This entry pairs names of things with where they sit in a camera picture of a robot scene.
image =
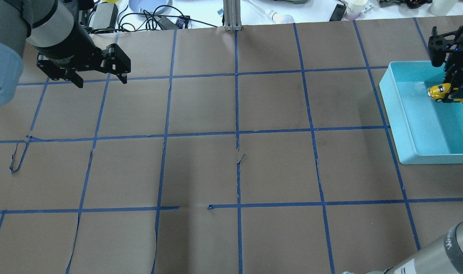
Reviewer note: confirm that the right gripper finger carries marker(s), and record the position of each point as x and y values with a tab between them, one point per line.
456	90

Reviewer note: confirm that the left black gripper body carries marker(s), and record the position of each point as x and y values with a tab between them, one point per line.
68	45

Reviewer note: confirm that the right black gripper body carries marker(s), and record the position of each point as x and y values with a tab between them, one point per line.
456	65

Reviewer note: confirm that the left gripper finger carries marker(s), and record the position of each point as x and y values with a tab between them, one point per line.
117	62
55	72

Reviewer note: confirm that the yellow beetle toy car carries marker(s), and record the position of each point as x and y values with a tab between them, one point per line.
440	92

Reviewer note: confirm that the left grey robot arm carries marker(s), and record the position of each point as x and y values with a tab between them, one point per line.
18	18

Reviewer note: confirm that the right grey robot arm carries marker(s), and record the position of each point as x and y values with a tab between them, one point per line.
445	254

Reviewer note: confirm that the black power adapter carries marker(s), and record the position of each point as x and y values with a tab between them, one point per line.
166	24

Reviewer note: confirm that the turquoise plastic bin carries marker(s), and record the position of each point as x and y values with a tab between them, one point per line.
424	131

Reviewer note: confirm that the blue plate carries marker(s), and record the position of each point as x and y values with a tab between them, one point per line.
153	6

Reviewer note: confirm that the white purple cup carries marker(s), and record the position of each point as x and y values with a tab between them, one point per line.
354	9

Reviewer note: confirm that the white light bulb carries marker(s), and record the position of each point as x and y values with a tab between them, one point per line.
279	18

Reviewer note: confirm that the aluminium frame post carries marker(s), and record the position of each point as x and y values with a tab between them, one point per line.
232	15

